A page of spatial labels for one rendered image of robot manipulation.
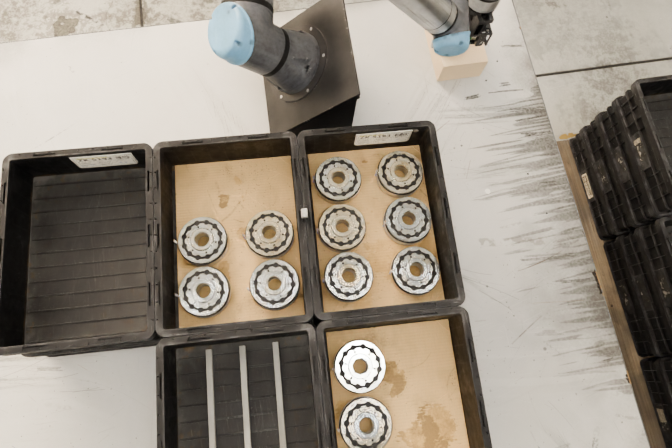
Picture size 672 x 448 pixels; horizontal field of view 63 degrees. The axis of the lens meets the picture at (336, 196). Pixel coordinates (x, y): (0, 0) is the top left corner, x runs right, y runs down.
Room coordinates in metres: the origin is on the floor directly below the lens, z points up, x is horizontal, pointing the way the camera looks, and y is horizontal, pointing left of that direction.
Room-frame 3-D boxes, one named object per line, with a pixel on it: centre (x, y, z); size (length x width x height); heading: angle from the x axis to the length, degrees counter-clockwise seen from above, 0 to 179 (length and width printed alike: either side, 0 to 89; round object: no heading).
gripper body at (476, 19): (0.85, -0.26, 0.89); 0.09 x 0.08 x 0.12; 19
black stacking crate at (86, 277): (0.16, 0.49, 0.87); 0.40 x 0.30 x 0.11; 15
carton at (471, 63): (0.88, -0.25, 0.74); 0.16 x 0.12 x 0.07; 19
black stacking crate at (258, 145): (0.24, 0.20, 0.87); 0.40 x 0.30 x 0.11; 15
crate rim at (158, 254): (0.24, 0.20, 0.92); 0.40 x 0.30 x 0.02; 15
